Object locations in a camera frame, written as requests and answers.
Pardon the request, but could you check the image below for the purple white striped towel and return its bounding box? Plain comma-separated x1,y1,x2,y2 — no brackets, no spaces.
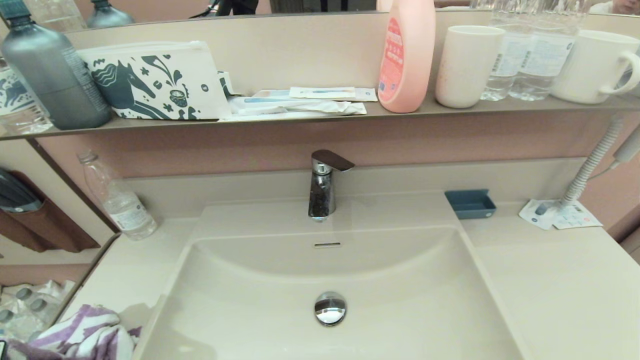
7,304,143,360

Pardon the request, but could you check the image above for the chrome faucet with dark handle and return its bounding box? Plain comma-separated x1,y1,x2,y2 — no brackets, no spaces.
308,149,355,223

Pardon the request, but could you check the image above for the beige rectangular sink basin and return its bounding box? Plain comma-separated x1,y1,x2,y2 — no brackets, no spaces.
131,192,531,360

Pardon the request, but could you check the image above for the pack of small water bottles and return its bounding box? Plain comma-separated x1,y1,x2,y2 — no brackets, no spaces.
0,280,77,346

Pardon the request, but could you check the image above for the brown hanging holder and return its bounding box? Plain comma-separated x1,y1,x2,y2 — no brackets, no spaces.
0,170,101,253

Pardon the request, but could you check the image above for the dark grey item in holder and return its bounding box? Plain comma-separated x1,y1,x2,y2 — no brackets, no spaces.
0,167,43,214

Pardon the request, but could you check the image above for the capless clear plastic bottle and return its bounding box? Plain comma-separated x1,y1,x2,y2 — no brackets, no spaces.
77,151,158,241

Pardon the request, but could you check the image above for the clear plastic water bottle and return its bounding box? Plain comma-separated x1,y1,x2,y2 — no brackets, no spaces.
480,0,540,102
0,57,53,136
509,0,592,102

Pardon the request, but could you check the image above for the grey bottle with teal cap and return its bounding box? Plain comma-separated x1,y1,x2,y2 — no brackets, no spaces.
0,0,113,130

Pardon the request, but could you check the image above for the white pouch with blue horse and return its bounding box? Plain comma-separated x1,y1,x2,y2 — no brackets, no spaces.
77,40,232,121

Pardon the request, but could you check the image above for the chrome drain stopper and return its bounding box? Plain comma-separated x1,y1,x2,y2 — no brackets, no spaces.
314,291,347,327

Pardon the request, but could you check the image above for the small white blue printed packet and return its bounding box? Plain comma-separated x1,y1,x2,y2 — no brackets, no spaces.
217,71,242,98

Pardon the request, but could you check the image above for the flat white toiletry packet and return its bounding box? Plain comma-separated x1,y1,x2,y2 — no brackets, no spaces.
220,111,353,123

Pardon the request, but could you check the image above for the crumpled white toiletry packet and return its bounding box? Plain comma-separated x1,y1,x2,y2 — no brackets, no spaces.
228,96,368,118

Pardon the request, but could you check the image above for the small beige toiletry packet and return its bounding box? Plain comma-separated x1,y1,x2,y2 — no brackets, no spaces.
289,86,357,100

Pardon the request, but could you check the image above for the blue soap tray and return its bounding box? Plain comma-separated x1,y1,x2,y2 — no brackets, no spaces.
445,189,497,221

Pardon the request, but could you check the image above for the pink lotion bottle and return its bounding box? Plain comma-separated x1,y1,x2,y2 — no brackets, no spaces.
377,0,437,114

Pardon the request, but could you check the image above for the white printed paper leaflet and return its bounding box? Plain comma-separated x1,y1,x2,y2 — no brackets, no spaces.
553,201,604,231

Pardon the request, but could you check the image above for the grey white hair dryer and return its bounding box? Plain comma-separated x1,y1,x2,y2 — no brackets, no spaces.
612,122,640,165

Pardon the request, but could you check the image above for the wall mirror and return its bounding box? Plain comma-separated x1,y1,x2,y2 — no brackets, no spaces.
0,0,640,35

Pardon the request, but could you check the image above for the white handleless cup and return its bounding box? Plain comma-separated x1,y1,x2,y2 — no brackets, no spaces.
435,25,506,109

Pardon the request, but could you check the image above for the brown wall shelf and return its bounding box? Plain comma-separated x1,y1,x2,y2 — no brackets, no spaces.
0,94,640,141

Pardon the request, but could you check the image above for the white coiled hose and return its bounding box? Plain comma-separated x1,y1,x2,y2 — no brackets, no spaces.
559,115,626,208

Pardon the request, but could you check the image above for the white mug with handle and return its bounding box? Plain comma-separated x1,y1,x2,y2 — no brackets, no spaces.
550,29,640,105

